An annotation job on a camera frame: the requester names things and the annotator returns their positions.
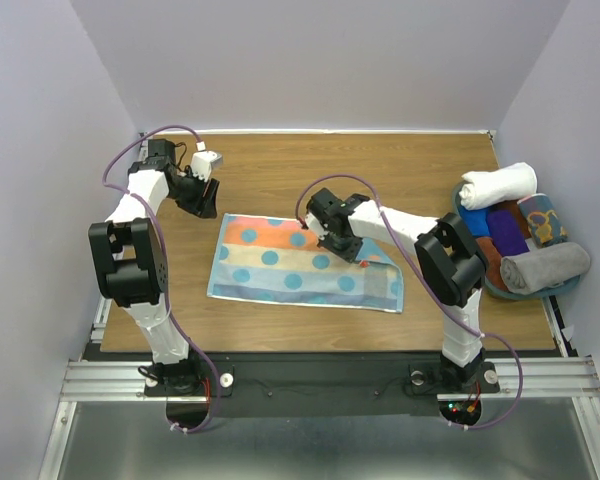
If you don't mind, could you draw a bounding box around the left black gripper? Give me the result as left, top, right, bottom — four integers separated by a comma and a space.
167, 167, 220, 219

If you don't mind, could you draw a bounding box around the blue polka dot towel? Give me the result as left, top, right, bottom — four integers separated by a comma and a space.
207, 214, 404, 313

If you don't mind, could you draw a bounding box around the yellow and blue cartoon towel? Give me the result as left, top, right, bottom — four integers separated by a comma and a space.
517, 193, 568, 247

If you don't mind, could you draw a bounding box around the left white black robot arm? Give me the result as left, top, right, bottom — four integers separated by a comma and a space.
88, 139, 223, 395

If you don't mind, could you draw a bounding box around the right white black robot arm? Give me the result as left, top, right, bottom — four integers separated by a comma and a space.
297, 188, 488, 392

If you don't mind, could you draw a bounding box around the blue rolled towel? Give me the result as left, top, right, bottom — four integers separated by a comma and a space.
458, 205, 490, 238

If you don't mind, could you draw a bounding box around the white rolled towel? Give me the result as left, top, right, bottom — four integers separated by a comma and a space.
459, 162, 538, 210

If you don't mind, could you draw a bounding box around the rust red rolled towel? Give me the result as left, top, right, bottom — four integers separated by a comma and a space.
476, 236, 509, 293

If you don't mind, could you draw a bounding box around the purple rolled towel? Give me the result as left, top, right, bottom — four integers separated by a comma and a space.
486, 210, 529, 257

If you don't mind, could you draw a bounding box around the brown rolled towel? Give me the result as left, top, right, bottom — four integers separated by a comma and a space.
493, 200, 532, 240

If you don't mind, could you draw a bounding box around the grey rolled towel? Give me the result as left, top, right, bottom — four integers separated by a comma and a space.
500, 242, 591, 295

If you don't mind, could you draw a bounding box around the teal plastic basket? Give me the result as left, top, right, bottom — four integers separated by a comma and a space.
451, 181, 581, 301

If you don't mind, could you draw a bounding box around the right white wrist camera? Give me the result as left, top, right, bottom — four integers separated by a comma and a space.
304, 212, 330, 239

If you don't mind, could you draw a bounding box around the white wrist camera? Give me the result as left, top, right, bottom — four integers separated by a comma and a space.
304, 212, 330, 239
190, 150, 224, 182

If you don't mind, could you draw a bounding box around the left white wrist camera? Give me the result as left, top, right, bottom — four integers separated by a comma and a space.
190, 150, 224, 182

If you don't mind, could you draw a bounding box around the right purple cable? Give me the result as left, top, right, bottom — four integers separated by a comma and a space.
297, 173, 524, 432

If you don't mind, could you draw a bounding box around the purple cable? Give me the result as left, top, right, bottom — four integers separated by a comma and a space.
102, 124, 224, 435
297, 173, 524, 432

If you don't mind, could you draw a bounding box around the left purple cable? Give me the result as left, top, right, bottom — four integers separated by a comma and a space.
102, 124, 224, 435

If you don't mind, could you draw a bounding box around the black mounting base plate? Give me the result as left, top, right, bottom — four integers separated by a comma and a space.
82, 351, 501, 419

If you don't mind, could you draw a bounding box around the aluminium extrusion frame rail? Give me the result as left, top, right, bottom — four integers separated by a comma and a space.
37, 132, 600, 480

